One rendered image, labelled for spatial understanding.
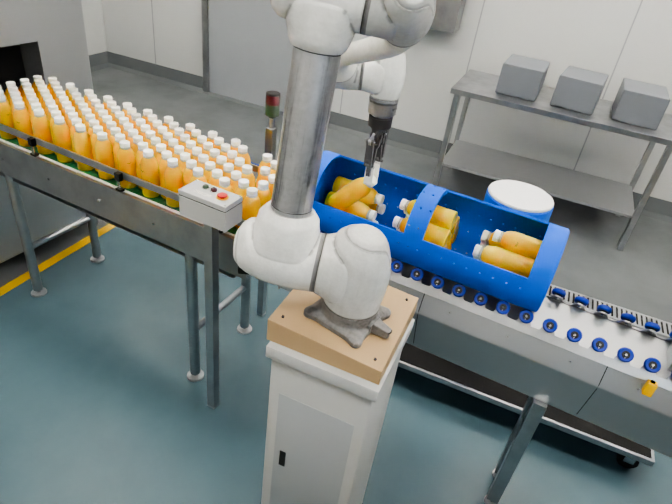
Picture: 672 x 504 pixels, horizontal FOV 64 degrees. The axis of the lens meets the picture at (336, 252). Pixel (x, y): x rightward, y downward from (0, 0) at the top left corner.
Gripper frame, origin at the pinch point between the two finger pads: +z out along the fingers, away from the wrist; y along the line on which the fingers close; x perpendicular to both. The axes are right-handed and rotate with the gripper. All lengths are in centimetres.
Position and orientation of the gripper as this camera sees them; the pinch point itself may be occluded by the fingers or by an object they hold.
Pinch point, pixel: (371, 173)
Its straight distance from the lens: 180.5
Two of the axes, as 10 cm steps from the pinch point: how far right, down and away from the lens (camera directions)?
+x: -8.8, -3.4, 3.3
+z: -1.1, 8.3, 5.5
